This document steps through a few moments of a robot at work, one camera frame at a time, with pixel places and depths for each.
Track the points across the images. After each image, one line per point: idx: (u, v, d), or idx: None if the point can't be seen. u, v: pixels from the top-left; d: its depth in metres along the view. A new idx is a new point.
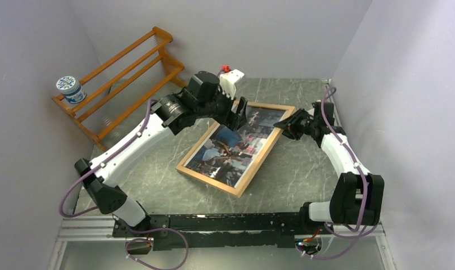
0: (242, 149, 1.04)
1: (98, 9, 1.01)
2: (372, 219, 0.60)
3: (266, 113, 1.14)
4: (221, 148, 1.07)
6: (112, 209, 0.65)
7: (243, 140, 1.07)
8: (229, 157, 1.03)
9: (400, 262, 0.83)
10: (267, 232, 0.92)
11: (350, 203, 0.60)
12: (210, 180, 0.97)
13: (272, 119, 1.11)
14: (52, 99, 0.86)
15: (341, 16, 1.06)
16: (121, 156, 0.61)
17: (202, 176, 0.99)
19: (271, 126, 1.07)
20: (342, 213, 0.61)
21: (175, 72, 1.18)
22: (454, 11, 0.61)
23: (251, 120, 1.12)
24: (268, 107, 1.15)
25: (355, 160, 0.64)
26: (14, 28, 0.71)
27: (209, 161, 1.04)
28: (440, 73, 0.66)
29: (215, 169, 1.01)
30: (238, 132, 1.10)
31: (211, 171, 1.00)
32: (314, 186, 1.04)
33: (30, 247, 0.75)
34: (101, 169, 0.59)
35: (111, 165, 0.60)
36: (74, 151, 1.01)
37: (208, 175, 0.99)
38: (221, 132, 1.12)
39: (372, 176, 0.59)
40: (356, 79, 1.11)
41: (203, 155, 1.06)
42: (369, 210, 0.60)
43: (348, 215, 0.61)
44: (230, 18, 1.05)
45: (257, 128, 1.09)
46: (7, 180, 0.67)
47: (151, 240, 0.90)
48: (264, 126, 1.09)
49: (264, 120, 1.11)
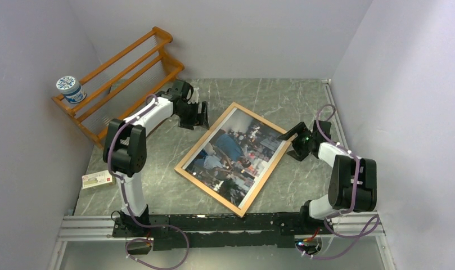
0: (244, 167, 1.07)
1: (98, 9, 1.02)
2: (369, 200, 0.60)
3: (265, 132, 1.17)
4: (223, 160, 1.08)
6: (137, 168, 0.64)
7: (245, 156, 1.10)
8: (231, 171, 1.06)
9: (400, 262, 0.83)
10: (267, 232, 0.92)
11: (347, 181, 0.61)
12: (212, 193, 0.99)
13: (273, 140, 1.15)
14: (52, 99, 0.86)
15: (341, 16, 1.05)
16: (149, 114, 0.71)
17: (205, 187, 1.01)
19: (273, 151, 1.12)
20: (341, 194, 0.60)
21: (176, 72, 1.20)
22: (454, 11, 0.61)
23: (253, 135, 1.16)
24: (269, 124, 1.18)
25: (347, 151, 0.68)
26: (13, 28, 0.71)
27: (211, 171, 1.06)
28: (440, 73, 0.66)
29: (218, 182, 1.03)
30: (240, 145, 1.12)
31: (213, 184, 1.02)
32: (314, 186, 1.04)
33: (30, 246, 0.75)
34: (138, 120, 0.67)
35: (144, 118, 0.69)
36: (73, 151, 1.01)
37: (211, 188, 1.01)
38: (221, 138, 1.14)
39: (365, 158, 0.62)
40: (356, 79, 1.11)
41: (204, 161, 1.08)
42: (365, 190, 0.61)
43: (346, 196, 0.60)
44: (230, 18, 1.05)
45: (258, 148, 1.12)
46: (7, 179, 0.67)
47: (151, 240, 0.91)
48: (265, 147, 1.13)
49: (265, 139, 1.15)
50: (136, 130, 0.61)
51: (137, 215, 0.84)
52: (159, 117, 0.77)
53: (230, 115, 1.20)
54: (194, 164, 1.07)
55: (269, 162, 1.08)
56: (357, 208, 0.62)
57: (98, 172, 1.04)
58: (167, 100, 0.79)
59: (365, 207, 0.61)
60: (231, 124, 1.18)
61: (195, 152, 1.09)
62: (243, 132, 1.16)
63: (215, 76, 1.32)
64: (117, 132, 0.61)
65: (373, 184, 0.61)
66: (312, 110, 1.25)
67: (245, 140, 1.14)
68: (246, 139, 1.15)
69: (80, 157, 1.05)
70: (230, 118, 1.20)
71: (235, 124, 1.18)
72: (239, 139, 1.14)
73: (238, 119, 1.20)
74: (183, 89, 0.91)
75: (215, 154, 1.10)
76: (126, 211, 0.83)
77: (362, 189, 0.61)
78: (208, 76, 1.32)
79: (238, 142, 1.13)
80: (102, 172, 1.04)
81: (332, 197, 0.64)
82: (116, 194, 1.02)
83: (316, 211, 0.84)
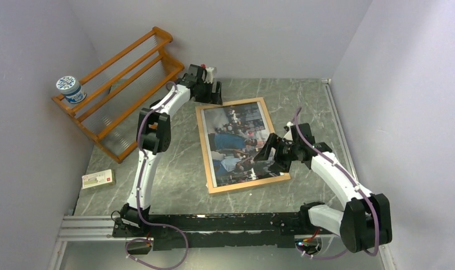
0: (255, 146, 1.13)
1: (98, 9, 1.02)
2: (385, 237, 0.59)
3: (243, 109, 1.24)
4: (237, 153, 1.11)
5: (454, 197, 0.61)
6: (163, 147, 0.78)
7: (247, 138, 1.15)
8: (249, 156, 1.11)
9: (400, 262, 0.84)
10: (267, 232, 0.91)
11: (364, 229, 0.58)
12: (255, 182, 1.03)
13: (252, 112, 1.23)
14: (52, 99, 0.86)
15: (342, 16, 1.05)
16: (172, 102, 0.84)
17: (245, 183, 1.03)
19: (260, 118, 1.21)
20: (360, 240, 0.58)
21: (176, 72, 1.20)
22: (454, 11, 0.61)
23: (236, 118, 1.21)
24: (240, 103, 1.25)
25: (354, 183, 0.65)
26: (13, 29, 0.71)
27: (237, 169, 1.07)
28: (438, 72, 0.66)
29: (249, 172, 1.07)
30: (235, 134, 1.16)
31: (248, 175, 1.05)
32: (314, 186, 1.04)
33: (30, 247, 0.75)
34: (163, 108, 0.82)
35: (167, 106, 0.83)
36: (74, 151, 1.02)
37: (251, 179, 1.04)
38: (217, 139, 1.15)
39: (376, 197, 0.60)
40: (356, 79, 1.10)
41: (224, 167, 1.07)
42: (381, 229, 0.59)
43: (365, 242, 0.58)
44: (230, 17, 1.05)
45: (248, 124, 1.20)
46: (7, 179, 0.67)
47: (151, 240, 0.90)
48: (253, 121, 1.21)
49: (247, 116, 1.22)
50: (163, 116, 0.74)
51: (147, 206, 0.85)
52: (179, 105, 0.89)
53: (204, 118, 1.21)
54: (220, 176, 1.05)
55: (266, 129, 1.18)
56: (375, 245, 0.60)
57: (98, 172, 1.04)
58: (185, 87, 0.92)
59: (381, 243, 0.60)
60: (212, 122, 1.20)
61: (210, 165, 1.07)
62: (227, 122, 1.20)
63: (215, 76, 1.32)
64: (145, 117, 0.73)
65: (387, 223, 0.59)
66: (312, 111, 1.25)
67: (235, 128, 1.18)
68: (233, 126, 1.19)
69: (80, 157, 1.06)
70: (206, 119, 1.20)
71: (215, 121, 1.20)
72: (230, 130, 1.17)
73: (212, 116, 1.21)
74: (198, 73, 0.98)
75: (226, 154, 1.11)
76: (132, 202, 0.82)
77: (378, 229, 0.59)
78: None
79: (232, 133, 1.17)
80: (102, 172, 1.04)
81: (348, 242, 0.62)
82: (116, 194, 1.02)
83: (322, 226, 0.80)
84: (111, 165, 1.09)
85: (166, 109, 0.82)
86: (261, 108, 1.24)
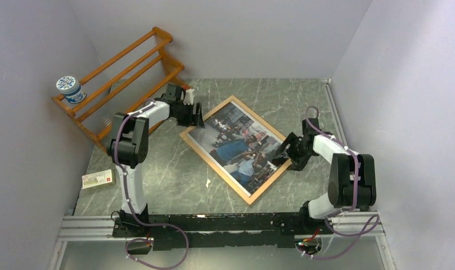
0: (256, 140, 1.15)
1: (98, 9, 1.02)
2: (368, 196, 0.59)
3: (224, 113, 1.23)
4: (246, 156, 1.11)
5: None
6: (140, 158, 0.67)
7: (246, 138, 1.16)
8: (258, 152, 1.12)
9: (400, 262, 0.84)
10: (267, 232, 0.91)
11: (346, 180, 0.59)
12: (280, 170, 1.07)
13: (232, 113, 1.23)
14: (52, 98, 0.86)
15: (342, 16, 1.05)
16: (150, 111, 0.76)
17: (274, 176, 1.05)
19: (244, 115, 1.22)
20: (341, 192, 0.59)
21: (175, 72, 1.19)
22: (454, 11, 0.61)
23: (223, 125, 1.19)
24: (216, 110, 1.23)
25: (343, 145, 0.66)
26: (14, 29, 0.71)
27: (257, 170, 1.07)
28: (438, 73, 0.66)
29: (269, 165, 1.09)
30: (233, 139, 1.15)
31: (270, 169, 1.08)
32: (314, 186, 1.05)
33: (30, 247, 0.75)
34: (140, 114, 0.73)
35: (145, 113, 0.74)
36: (74, 151, 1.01)
37: (274, 170, 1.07)
38: (221, 153, 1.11)
39: (363, 154, 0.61)
40: (356, 79, 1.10)
41: (246, 174, 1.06)
42: (365, 187, 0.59)
43: (346, 195, 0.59)
44: (230, 18, 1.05)
45: (237, 125, 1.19)
46: (7, 179, 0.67)
47: (151, 240, 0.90)
48: (239, 120, 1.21)
49: (230, 118, 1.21)
50: (140, 121, 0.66)
51: (138, 214, 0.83)
52: (157, 117, 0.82)
53: (193, 139, 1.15)
54: (247, 184, 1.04)
55: (256, 122, 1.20)
56: (358, 205, 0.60)
57: (98, 172, 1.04)
58: (164, 103, 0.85)
59: (364, 203, 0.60)
60: (204, 141, 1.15)
61: (231, 179, 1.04)
62: (219, 134, 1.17)
63: (215, 76, 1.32)
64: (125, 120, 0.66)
65: (372, 179, 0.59)
66: (312, 111, 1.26)
67: (228, 135, 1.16)
68: (226, 134, 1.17)
69: (80, 157, 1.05)
70: (196, 140, 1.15)
71: (206, 139, 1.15)
72: (226, 139, 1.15)
73: (201, 136, 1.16)
74: (176, 93, 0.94)
75: (239, 162, 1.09)
76: (126, 209, 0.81)
77: (361, 186, 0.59)
78: (209, 76, 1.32)
79: (230, 140, 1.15)
80: (102, 172, 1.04)
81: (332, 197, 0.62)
82: (116, 194, 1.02)
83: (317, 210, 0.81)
84: (111, 165, 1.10)
85: (144, 115, 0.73)
86: (238, 106, 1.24)
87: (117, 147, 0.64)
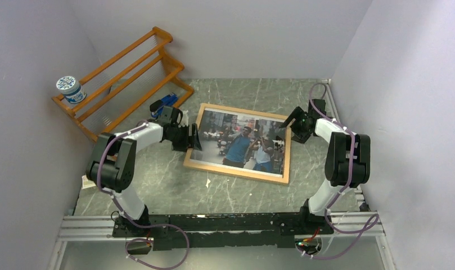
0: (252, 130, 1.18)
1: (98, 9, 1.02)
2: (362, 174, 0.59)
3: (206, 123, 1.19)
4: (253, 144, 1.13)
5: None
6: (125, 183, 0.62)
7: (242, 133, 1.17)
8: (259, 138, 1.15)
9: (400, 262, 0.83)
10: (267, 232, 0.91)
11: (342, 156, 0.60)
12: (288, 145, 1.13)
13: (212, 117, 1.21)
14: (52, 98, 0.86)
15: (342, 17, 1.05)
16: (140, 133, 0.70)
17: (287, 151, 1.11)
19: (225, 114, 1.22)
20: (336, 167, 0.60)
21: (176, 72, 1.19)
22: (454, 12, 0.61)
23: (214, 133, 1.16)
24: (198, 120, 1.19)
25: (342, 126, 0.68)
26: (14, 30, 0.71)
27: (270, 153, 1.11)
28: (438, 73, 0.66)
29: (276, 143, 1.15)
30: (233, 140, 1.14)
31: (279, 145, 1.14)
32: (314, 186, 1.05)
33: (30, 247, 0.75)
34: (129, 135, 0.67)
35: (135, 135, 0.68)
36: (74, 151, 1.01)
37: (283, 145, 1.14)
38: (232, 157, 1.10)
39: (361, 135, 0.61)
40: (356, 79, 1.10)
41: (265, 161, 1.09)
42: (359, 164, 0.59)
43: (341, 170, 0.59)
44: (230, 18, 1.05)
45: (226, 126, 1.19)
46: (7, 179, 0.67)
47: (151, 240, 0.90)
48: (224, 121, 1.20)
49: (216, 124, 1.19)
50: (127, 142, 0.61)
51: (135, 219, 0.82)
52: (148, 139, 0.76)
53: (201, 159, 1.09)
54: (271, 168, 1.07)
55: (240, 115, 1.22)
56: (353, 183, 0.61)
57: None
58: (158, 125, 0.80)
59: (358, 180, 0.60)
60: (210, 155, 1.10)
61: (258, 172, 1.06)
62: (218, 144, 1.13)
63: (215, 76, 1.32)
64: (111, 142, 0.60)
65: (366, 157, 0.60)
66: None
67: (226, 138, 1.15)
68: (223, 138, 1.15)
69: (80, 157, 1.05)
70: (203, 160, 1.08)
71: (211, 154, 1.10)
72: (227, 143, 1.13)
73: (205, 153, 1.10)
74: (172, 115, 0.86)
75: (253, 156, 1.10)
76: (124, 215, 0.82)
77: (356, 163, 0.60)
78: (209, 76, 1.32)
79: (230, 142, 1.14)
80: None
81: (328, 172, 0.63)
82: None
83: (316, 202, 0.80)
84: None
85: (132, 136, 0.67)
86: (214, 109, 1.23)
87: (99, 171, 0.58)
